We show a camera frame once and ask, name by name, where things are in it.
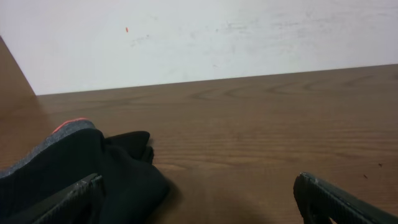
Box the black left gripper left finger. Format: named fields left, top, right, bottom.
left=1, top=174, right=105, bottom=224

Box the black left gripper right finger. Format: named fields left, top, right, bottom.
left=294, top=172, right=397, bottom=224

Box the folded black garment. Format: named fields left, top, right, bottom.
left=1, top=129, right=170, bottom=223

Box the folded grey garment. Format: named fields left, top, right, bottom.
left=1, top=119, right=96, bottom=179

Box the folded red garment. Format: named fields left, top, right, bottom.
left=52, top=118, right=87, bottom=134

